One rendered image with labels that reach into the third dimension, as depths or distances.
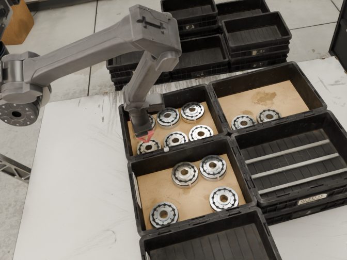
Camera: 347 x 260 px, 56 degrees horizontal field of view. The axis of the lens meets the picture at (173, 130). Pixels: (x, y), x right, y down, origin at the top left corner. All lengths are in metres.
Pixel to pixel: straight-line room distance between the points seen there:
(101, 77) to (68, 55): 2.33
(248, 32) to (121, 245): 1.71
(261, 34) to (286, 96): 0.98
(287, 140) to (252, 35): 1.20
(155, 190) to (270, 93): 0.68
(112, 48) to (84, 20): 3.21
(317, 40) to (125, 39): 2.71
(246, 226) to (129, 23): 0.79
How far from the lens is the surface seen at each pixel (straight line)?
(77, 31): 3.79
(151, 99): 1.11
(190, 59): 2.45
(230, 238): 1.18
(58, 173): 1.62
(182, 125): 1.43
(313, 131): 1.44
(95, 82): 3.06
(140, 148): 1.36
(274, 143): 1.38
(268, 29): 2.51
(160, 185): 1.28
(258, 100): 1.52
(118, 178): 1.50
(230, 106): 1.49
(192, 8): 2.77
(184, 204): 1.23
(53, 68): 0.79
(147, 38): 0.66
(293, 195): 1.15
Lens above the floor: 1.94
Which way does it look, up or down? 51 degrees down
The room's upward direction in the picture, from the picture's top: 12 degrees counter-clockwise
